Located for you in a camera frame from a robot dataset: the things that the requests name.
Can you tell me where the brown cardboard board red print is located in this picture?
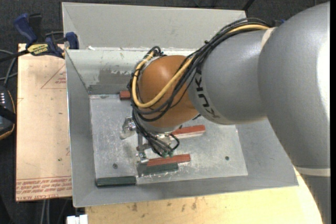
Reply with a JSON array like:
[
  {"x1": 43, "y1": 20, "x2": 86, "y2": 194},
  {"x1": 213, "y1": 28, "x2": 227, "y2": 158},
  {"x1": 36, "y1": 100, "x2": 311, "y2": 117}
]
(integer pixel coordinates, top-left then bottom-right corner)
[{"x1": 15, "y1": 43, "x2": 73, "y2": 202}]

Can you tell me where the dark green flat block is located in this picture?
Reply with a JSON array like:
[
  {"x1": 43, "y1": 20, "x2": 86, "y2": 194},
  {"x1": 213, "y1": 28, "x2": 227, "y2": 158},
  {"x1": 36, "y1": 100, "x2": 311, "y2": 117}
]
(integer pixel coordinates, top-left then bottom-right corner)
[
  {"x1": 94, "y1": 175, "x2": 138, "y2": 188},
  {"x1": 141, "y1": 162, "x2": 180, "y2": 175}
]

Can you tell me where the grey metal bin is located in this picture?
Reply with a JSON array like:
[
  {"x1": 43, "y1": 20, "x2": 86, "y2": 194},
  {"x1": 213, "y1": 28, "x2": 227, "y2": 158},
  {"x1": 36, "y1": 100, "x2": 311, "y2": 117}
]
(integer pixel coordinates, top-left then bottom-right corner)
[{"x1": 61, "y1": 2, "x2": 299, "y2": 208}]

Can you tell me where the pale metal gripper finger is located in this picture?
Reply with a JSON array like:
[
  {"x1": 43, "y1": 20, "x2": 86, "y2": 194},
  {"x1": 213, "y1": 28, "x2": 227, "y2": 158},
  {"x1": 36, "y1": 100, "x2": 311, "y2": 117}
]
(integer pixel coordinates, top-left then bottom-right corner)
[
  {"x1": 120, "y1": 116, "x2": 138, "y2": 140},
  {"x1": 136, "y1": 152, "x2": 150, "y2": 177}
]

